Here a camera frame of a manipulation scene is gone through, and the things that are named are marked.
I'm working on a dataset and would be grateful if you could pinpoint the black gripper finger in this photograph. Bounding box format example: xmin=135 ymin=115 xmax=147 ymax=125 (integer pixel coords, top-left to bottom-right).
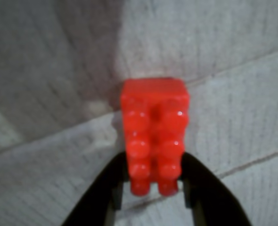
xmin=180 ymin=152 xmax=252 ymax=226
xmin=61 ymin=152 xmax=128 ymax=226

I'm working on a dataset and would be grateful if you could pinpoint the red lego block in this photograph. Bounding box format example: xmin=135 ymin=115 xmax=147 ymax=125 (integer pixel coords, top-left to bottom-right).
xmin=119 ymin=77 xmax=191 ymax=197

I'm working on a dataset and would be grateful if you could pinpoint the brown cardboard sheet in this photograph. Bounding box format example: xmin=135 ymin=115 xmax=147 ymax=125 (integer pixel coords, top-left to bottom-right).
xmin=0 ymin=0 xmax=278 ymax=226

